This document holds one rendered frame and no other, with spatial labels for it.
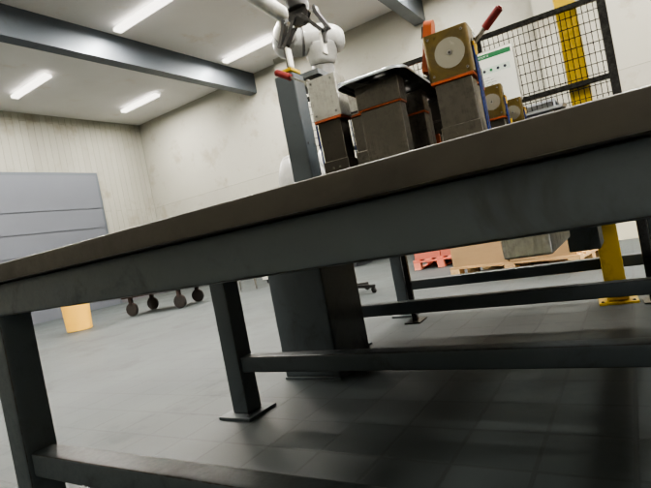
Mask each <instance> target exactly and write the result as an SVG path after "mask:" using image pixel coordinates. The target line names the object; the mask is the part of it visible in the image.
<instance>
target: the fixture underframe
mask: <svg viewBox="0 0 651 488"><path fill-rule="evenodd" d="M644 219H645V222H646V226H647V232H648V237H649V243H650V248H651V136H644V137H636V138H631V139H627V140H623V141H618V142H614V143H611V144H606V145H602V146H598V147H593V148H589V149H584V150H580V151H576V152H572V153H568V154H564V155H559V156H555V157H551V158H546V159H542V160H537V161H534V162H530V163H525V164H521V165H517V166H512V167H508V168H500V169H496V170H492V171H488V172H484V173H479V174H475V175H471V176H466V177H462V178H458V179H453V180H450V181H445V182H441V183H437V184H432V185H428V186H424V187H419V188H415V189H412V190H407V191H403V192H398V193H394V194H390V195H385V196H381V197H377V198H370V199H366V200H361V201H357V202H352V203H348V204H344V205H339V206H335V207H331V208H327V209H323V210H319V211H314V212H310V213H305V214H301V215H297V216H292V217H289V218H285V219H280V220H276V221H272V222H267V223H263V224H258V225H254V226H251V227H246V228H242V229H234V230H230V231H226V232H221V233H217V234H212V235H208V236H205V237H200V238H196V239H192V240H187V241H183V242H179V243H174V244H170V245H166V246H162V247H158V248H153V249H149V250H145V251H140V252H136V253H132V254H128V255H124V256H119V257H115V258H111V259H103V260H99V261H94V262H90V263H87V264H82V265H78V266H73V267H69V268H65V269H60V270H56V271H52V272H48V273H44V274H40V275H35V276H31V277H27V278H22V279H18V280H13V281H10V282H6V283H1V284H0V400H1V405H2V410H3V414H4V418H5V423H6V428H7V433H8V438H9V443H10V448H11V452H12V457H13V462H14V467H15V476H16V481H17V485H18V488H66V484H65V482H67V483H72V484H76V485H80V486H85V487H90V488H386V487H379V486H371V485H364V484H356V483H349V482H342V481H334V480H327V479H319V478H312V477H305V476H297V475H290V474H282V473H269V472H261V471H254V470H246V469H240V468H232V467H225V466H217V465H209V464H203V463H195V462H188V461H180V460H172V459H166V458H158V457H151V456H143V455H137V454H129V453H121V452H114V451H106V450H100V449H92V448H84V447H77V446H69V445H63V444H57V440H56V436H55V432H54V427H53V422H52V417H51V412H50V407H49V402H48V398H47V389H46V384H45V379H44V374H43V369H42V364H41V359H40V355H39V350H38V345H37V340H36V335H35V330H34V325H33V321H32V316H31V312H35V311H42V310H48V309H54V308H61V307H68V306H74V305H80V304H86V303H93V302H100V301H106V300H112V299H119V298H125V297H132V296H138V295H145V294H151V293H157V292H164V291H170V290H183V289H188V288H195V287H202V286H208V285H209V288H210V293H211V298H212V304H213V309H214V314H215V319H216V323H217V328H218V333H219V338H220V343H221V349H222V354H223V358H224V363H225V368H226V373H227V378H228V383H229V388H230V393H231V398H232V407H233V410H231V411H230V412H227V413H225V414H224V415H222V416H220V417H219V418H220V420H229V421H245V422H251V421H252V420H254V419H255V418H257V417H259V416H260V415H262V414H263V413H265V412H267V411H269V410H270V409H272V408H273V407H275V406H276V403H268V402H261V399H260V394H259V389H258V385H257V380H256V375H255V372H329V371H407V370H484V369H563V368H640V367H651V337H639V338H616V339H592V340H569V341H544V342H520V343H497V344H473V345H449V346H425V347H402V348H377V349H353V350H330V351H283V352H259V353H251V350H250V345H249V340H248V335H247V330H246V324H245V319H244V315H243V310H242V305H241V300H240V295H239V289H238V284H237V281H240V280H247V279H253V278H260V277H266V276H272V275H279V274H286V273H292V272H298V271H304V270H311V269H318V268H324V267H331V266H337V265H343V264H350V263H356V262H363V261H370V260H375V259H387V258H389V261H390V266H391V272H392V277H393V282H394V287H395V292H396V297H397V301H393V302H384V303H373V304H363V305H361V308H362V313H363V317H364V318H369V317H380V316H393V315H395V316H393V317H392V318H393V319H399V318H411V317H412V314H420V313H429V312H442V311H453V310H466V309H478V308H490V307H502V306H513V305H526V304H538V303H550V302H562V301H575V300H586V299H599V298H610V297H623V296H635V295H647V294H651V277H643V278H633V279H624V280H613V281H603V282H594V283H583V284H573V285H564V286H553V287H543V288H533V289H523V290H504V291H493V292H484V293H474V294H463V295H454V296H444V297H433V298H423V299H414V300H409V297H408V293H407V288H406V282H405V277H404V272H403V267H402V261H401V256H407V255H413V254H420V253H426V252H433V251H439V250H446V249H452V248H458V247H465V246H472V245H478V244H484V243H490V242H497V241H501V245H502V250H503V255H504V259H521V258H529V257H536V256H543V255H551V254H553V253H554V252H555V251H556V250H557V249H558V248H559V247H560V246H561V245H562V244H563V243H564V242H565V241H566V240H567V239H568V245H569V250H570V253H573V252H580V251H588V250H596V249H601V248H602V246H603V244H604V236H603V230H602V226H606V225H612V224H619V223H625V222H631V221H638V220H644ZM598 269H602V267H601V262H600V258H591V259H577V260H569V261H560V262H553V263H545V264H536V265H528V266H520V267H513V268H504V269H496V270H488V271H480V272H472V273H464V274H456V275H448V276H440V277H432V278H423V279H415V280H411V281H412V286H413V290H419V289H428V288H437V287H446V286H455V285H464V284H473V283H481V282H491V281H500V280H508V279H517V278H526V277H536V276H544V275H553V274H562V273H571V272H580V271H589V270H598Z"/></svg>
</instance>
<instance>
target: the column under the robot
mask: <svg viewBox="0 0 651 488"><path fill-rule="evenodd" d="M267 278H268V283H269V288H270V293H271V298H272V303H273V308H274V314H275V318H276V323H277V328H278V333H279V338H280V343H281V349H282V352H283V351H330V350H353V349H369V343H368V338H367V333H366V328H365V323H364V317H363V313H362V308H361V303H360V297H359V292H358V287H357V277H356V273H355V268H354V264H353V263H350V264H343V265H337V266H331V267H324V268H318V269H311V270H304V271H298V272H292V273H286V274H279V275H272V276H267ZM352 372H353V371H329V372H286V373H287V376H286V380H342V379H343V378H345V377H346V376H348V375H349V374H351V373H352Z"/></svg>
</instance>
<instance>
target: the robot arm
mask: <svg viewBox="0 0 651 488"><path fill-rule="evenodd" d="M247 1H248V2H249V3H250V4H252V5H253V6H255V7H256V8H258V9H260V10H261V11H263V12H265V13H266V14H268V15H270V16H272V17H273V18H275V19H276V20H277V23H276V25H275V27H274V31H273V34H272V44H273V48H274V50H275V52H276V54H277V55H278V56H279V57H281V58H283V59H287V60H288V66H289V67H292V68H294V67H295V65H294V60H293V57H303V56H306V57H307V60H308V62H309V64H310V66H311V67H312V70H313V69H316V68H319V69H321V70H324V71H326V72H328V73H332V72H334V66H333V64H334V63H335V61H336V57H337V53H340V52H341V51H342V50H343V48H344V46H345V36H344V32H343V30H342V28H340V27H339V26H337V25H334V24H331V23H327V22H326V20H325V19H324V17H323V16H322V15H321V13H320V12H319V8H318V7H317V6H316V5H314V4H313V5H312V7H311V8H310V9H309V4H308V0H284V1H285V2H286V6H287V8H286V7H285V6H283V5H282V4H280V3H279V2H277V1H275V0H247ZM311 12H312V13H313V14H315V16H316V17H317V18H318V20H319V21H320V22H321V23H316V22H314V21H313V20H312V19H311V18H309V17H310V15H311ZM307 23H310V24H307ZM318 156H319V161H320V166H321V171H322V175H324V174H326V172H325V167H324V162H323V157H322V152H321V150H320V151H319V153H318ZM278 180H279V187H281V186H285V185H288V184H292V183H295V182H294V177H293V171H292V166H291V161H290V156H286V157H284V158H283V160H282V162H281V165H280V168H279V177H278Z"/></svg>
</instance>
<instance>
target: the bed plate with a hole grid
mask: <svg viewBox="0 0 651 488"><path fill-rule="evenodd" d="M644 136H651V84H650V85H647V86H643V87H639V88H637V89H633V90H629V91H626V92H622V93H619V94H615V95H611V96H608V97H604V98H600V99H598V100H594V101H591V102H587V103H583V104H580V105H576V106H572V107H566V108H563V109H559V110H555V111H552V112H549V113H545V114H542V115H538V116H534V117H531V118H527V119H524V120H520V121H516V122H513V123H510V124H506V125H503V126H499V127H496V128H492V129H488V130H485V131H481V132H477V133H474V134H470V135H468V136H464V137H458V138H454V139H450V140H447V141H443V142H440V143H436V144H432V145H429V146H425V147H422V148H419V149H415V150H411V151H408V152H404V153H401V154H397V155H393V156H390V157H386V158H383V159H380V160H376V161H373V162H369V163H365V164H362V165H358V166H354V167H351V168H345V169H341V170H337V171H335V172H331V173H327V174H324V175H320V176H317V177H313V178H309V179H306V180H302V181H298V182H295V183H292V184H288V185H285V186H281V187H278V188H274V189H270V190H267V191H263V192H259V193H256V194H253V195H250V196H246V197H242V198H236V199H232V200H229V201H225V202H222V203H218V204H214V205H211V206H207V207H204V208H201V209H197V210H194V211H190V212H186V213H183V214H179V215H175V216H172V217H168V218H165V219H162V220H158V221H155V222H151V223H147V224H144V225H140V226H136V227H133V228H129V229H123V230H120V231H117V232H113V233H109V234H106V235H102V236H99V237H95V238H91V239H88V240H84V241H80V242H78V243H74V244H71V245H67V246H63V247H60V248H56V249H52V250H49V251H45V252H41V253H39V254H35V255H32V256H28V257H24V258H21V259H14V260H11V261H7V262H4V263H0V284H1V283H6V282H10V281H13V280H18V279H22V278H27V277H31V276H35V275H40V274H44V273H48V272H52V271H56V270H60V269H65V268H69V267H73V266H78V265H82V264H87V263H90V262H94V261H99V260H103V259H111V258H115V257H119V256H124V255H128V254H132V253H136V252H140V251H145V250H149V249H153V248H158V247H162V246H166V245H170V244H174V243H179V242H183V241H187V240H192V239H196V238H200V237H205V236H208V235H212V234H217V233H221V232H226V231H230V230H234V229H242V228H246V227H251V226H254V225H258V224H263V223H267V222H272V221H276V220H280V219H285V218H289V217H293V216H297V215H301V214H305V213H310V212H314V211H319V210H323V209H327V208H331V207H335V206H339V205H344V204H348V203H352V202H357V201H361V200H366V199H370V198H377V197H381V196H385V195H390V194H394V193H398V192H403V191H407V190H412V189H415V188H419V187H424V186H428V185H432V184H437V183H441V182H445V181H450V180H453V179H458V178H462V177H466V176H471V175H475V174H479V173H484V172H488V171H492V170H496V169H500V168H508V167H512V166H517V165H521V164H525V163H530V162H534V161H537V160H542V159H546V158H551V157H555V156H559V155H564V154H568V153H572V152H576V151H580V150H584V149H589V148H593V147H598V146H602V145H606V144H611V143H614V142H618V141H623V140H627V139H631V138H636V137H644Z"/></svg>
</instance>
